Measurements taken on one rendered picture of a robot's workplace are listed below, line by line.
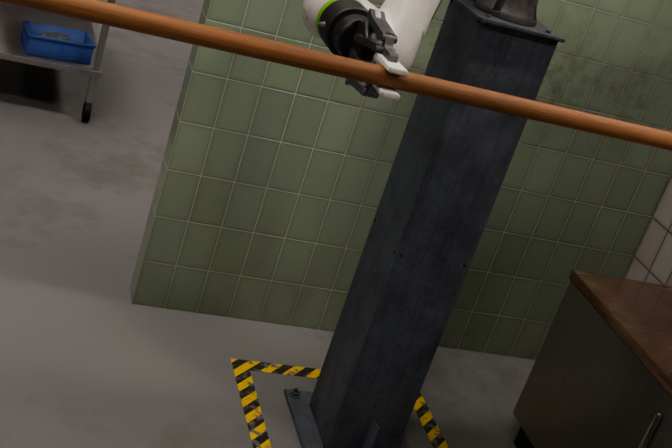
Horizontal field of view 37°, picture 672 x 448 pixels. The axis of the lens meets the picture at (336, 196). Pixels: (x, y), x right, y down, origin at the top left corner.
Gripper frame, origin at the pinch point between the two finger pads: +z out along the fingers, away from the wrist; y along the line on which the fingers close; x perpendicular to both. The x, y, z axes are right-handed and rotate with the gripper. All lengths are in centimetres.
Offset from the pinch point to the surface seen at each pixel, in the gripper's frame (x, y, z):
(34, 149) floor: 33, 121, -231
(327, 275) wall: -54, 101, -126
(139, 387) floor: 4, 120, -84
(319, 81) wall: -33, 41, -127
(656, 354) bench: -103, 62, -36
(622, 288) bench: -113, 62, -70
